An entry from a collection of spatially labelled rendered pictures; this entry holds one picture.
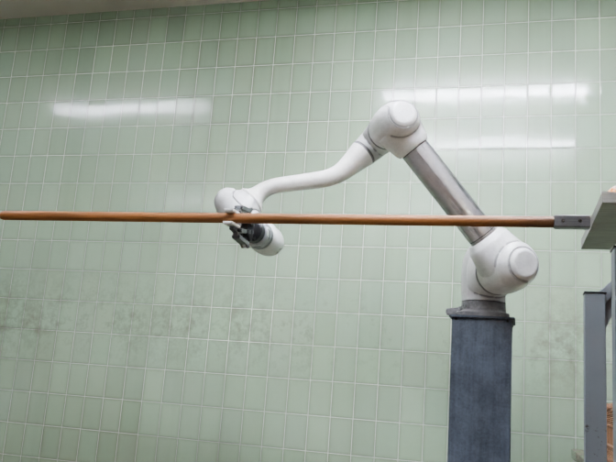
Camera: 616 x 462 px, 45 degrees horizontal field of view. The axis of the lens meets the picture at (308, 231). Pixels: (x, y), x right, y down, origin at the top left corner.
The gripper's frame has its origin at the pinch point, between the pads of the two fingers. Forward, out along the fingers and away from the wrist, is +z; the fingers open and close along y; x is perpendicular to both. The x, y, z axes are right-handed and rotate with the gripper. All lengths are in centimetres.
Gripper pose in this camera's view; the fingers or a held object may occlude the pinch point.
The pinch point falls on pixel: (232, 218)
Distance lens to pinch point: 224.0
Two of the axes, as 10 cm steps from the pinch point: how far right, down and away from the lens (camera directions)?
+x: -9.6, -0.1, 2.7
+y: -0.7, 9.8, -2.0
